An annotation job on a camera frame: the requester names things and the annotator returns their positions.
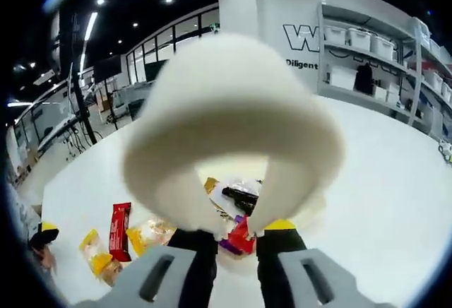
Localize white cardboard box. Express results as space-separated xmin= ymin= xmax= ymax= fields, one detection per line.
xmin=329 ymin=65 xmax=358 ymax=90

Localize black wall monitor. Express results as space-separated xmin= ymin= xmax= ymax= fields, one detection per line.
xmin=93 ymin=54 xmax=123 ymax=80

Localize beige food container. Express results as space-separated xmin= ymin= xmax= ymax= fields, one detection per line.
xmin=298 ymin=189 xmax=328 ymax=230

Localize black desk monitor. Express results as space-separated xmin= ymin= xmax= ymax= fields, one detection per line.
xmin=143 ymin=58 xmax=170 ymax=83

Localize yellow food packet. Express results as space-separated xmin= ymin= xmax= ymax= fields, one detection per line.
xmin=78 ymin=229 xmax=123 ymax=285
xmin=126 ymin=217 xmax=178 ymax=256

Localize black food packet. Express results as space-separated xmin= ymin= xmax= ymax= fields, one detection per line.
xmin=221 ymin=185 xmax=261 ymax=215

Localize long red food packet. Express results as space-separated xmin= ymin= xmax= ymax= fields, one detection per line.
xmin=108 ymin=201 xmax=133 ymax=263

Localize white food tongs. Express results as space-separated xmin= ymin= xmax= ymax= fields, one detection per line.
xmin=123 ymin=33 xmax=347 ymax=239

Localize purple food packet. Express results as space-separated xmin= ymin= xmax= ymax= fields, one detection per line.
xmin=218 ymin=214 xmax=245 ymax=257

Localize black backpack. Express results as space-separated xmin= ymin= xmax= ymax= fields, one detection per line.
xmin=353 ymin=64 xmax=375 ymax=95

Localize black tripod stand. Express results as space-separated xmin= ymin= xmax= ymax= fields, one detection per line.
xmin=68 ymin=10 xmax=99 ymax=143

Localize ceiling light strip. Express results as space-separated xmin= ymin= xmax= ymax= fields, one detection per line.
xmin=80 ymin=11 xmax=100 ymax=73

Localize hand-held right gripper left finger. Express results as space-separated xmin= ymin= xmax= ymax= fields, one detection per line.
xmin=72 ymin=227 xmax=219 ymax=308

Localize orange food packet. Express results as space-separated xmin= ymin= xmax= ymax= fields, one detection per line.
xmin=203 ymin=176 xmax=220 ymax=196

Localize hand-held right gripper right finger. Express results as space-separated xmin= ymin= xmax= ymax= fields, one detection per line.
xmin=256 ymin=218 xmax=378 ymax=308

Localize small red food packet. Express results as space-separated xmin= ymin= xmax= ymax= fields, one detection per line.
xmin=227 ymin=215 xmax=257 ymax=254

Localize grey metal shelf rack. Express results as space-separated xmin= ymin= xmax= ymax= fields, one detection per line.
xmin=316 ymin=2 xmax=452 ymax=136

